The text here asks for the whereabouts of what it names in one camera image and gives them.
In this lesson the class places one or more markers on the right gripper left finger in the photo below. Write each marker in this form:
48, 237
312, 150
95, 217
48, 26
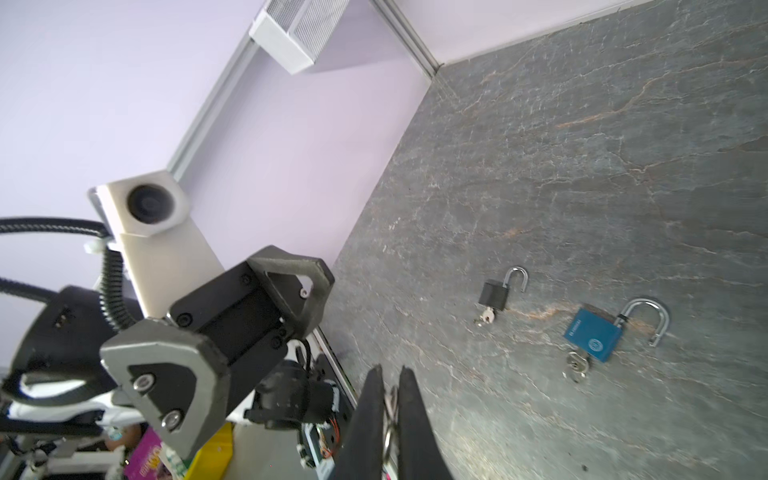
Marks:
361, 454

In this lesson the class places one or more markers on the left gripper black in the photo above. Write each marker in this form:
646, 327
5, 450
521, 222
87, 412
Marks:
180, 381

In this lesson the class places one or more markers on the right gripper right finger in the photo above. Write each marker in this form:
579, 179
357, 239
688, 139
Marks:
419, 456

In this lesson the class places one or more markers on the key with ring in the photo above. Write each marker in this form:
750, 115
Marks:
487, 316

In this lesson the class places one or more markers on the silver padlock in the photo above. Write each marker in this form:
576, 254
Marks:
494, 293

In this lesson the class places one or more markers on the small key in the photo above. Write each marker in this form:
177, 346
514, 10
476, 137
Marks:
577, 366

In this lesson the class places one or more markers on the blue padlock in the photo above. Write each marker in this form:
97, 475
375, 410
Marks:
598, 336

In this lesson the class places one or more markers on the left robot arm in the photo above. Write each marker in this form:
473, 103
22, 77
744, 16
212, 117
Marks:
58, 386

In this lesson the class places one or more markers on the white mesh box basket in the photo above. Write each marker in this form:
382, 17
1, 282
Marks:
295, 32

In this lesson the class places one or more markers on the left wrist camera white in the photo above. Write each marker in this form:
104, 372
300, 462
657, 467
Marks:
156, 240

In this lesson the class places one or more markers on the aluminium frame rails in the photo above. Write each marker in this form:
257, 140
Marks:
212, 107

